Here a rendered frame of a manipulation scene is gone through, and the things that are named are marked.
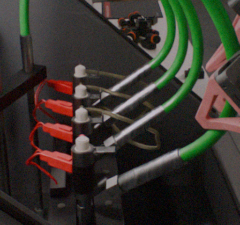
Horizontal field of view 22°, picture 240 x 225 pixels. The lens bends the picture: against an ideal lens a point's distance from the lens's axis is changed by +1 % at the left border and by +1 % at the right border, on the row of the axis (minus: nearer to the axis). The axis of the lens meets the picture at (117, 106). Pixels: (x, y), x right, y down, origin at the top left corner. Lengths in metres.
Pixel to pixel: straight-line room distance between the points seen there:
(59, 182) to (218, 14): 0.41
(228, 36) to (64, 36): 0.51
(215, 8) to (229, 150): 0.52
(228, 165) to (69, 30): 0.34
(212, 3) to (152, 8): 1.15
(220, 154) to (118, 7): 0.78
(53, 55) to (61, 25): 0.05
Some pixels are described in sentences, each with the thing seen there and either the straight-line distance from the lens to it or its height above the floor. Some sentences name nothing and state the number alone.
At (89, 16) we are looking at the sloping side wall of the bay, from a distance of 1.01.
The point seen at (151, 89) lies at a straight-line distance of 0.89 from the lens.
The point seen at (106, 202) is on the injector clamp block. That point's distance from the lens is 0.85.
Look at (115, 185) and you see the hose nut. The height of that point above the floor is 1.10.
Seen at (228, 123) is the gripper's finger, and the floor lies 1.20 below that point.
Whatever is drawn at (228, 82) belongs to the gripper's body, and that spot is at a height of 1.26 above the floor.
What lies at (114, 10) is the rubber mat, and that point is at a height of 0.98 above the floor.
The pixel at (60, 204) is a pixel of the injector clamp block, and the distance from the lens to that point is 0.85.
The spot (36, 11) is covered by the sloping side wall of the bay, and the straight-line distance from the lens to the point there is 1.01.
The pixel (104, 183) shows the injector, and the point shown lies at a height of 1.04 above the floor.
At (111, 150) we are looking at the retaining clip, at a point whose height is 1.09.
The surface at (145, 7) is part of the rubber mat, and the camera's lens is 1.70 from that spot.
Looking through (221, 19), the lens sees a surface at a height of 1.29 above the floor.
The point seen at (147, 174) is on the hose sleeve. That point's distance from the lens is 0.64.
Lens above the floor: 1.46
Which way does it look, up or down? 25 degrees down
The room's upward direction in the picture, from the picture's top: 1 degrees counter-clockwise
